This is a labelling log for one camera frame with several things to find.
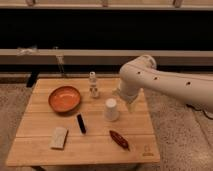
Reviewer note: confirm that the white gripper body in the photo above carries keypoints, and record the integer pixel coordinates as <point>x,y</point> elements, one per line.
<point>129,99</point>

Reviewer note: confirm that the white ceramic cup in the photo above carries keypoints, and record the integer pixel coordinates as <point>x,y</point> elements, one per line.
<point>110,111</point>

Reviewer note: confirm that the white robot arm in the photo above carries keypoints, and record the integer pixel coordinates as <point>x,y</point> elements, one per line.
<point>196,90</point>

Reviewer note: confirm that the clear small bottle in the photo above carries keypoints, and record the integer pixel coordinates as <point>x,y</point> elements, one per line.
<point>93,85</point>

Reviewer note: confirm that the dark red oblong object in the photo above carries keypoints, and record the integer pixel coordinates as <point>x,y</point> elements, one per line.
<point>119,139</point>

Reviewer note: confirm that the black marker pen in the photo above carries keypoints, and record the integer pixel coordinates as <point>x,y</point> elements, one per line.
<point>81,124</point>

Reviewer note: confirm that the orange bowl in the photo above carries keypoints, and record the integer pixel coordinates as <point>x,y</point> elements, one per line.
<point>64,99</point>

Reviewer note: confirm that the wooden folding table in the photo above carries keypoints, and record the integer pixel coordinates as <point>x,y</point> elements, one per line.
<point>99,131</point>

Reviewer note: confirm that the grey horizontal rail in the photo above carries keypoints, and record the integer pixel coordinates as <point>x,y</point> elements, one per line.
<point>104,57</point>

